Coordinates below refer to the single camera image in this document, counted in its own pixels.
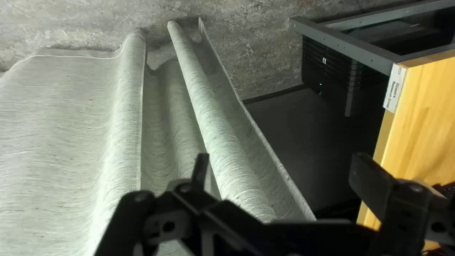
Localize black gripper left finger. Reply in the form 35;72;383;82
93;153;261;256

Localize white paper label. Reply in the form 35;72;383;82
382;63;410;114

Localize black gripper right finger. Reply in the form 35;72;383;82
349;151;455;256

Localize yellow wooden board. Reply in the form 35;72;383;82
356;49;455;254

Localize white grey fabric curtain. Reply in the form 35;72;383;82
0;16;319;256

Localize black slatted panel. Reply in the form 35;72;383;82
302;35;382;119

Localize dark grey metal frame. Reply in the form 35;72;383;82
289;0;455;77

